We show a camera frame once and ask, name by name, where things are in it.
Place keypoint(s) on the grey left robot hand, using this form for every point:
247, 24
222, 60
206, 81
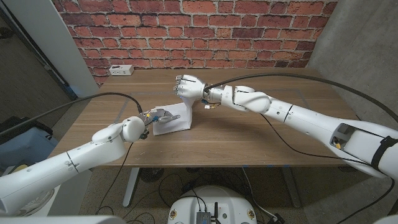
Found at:
158, 115

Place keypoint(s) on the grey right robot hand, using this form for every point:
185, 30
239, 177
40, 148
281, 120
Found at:
189, 87

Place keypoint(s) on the white handkerchief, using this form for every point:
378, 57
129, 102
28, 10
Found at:
174, 123

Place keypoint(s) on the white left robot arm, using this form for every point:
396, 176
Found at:
62, 168

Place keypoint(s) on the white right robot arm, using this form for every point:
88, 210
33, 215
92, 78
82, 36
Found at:
311, 121

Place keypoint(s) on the red brick printed backdrop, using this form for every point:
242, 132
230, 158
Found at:
199, 31

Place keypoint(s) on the white power strip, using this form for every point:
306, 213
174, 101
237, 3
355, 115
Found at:
121, 70

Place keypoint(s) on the black round fan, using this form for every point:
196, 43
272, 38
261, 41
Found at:
149, 175

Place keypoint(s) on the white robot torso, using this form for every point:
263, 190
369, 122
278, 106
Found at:
230, 202

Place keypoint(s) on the blue storage bin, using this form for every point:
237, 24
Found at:
25, 147

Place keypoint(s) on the grey table leg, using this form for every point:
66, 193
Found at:
290, 186

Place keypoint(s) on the black bag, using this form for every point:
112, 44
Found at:
15, 123

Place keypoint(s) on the grey white sneaker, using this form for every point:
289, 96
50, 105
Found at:
40, 202

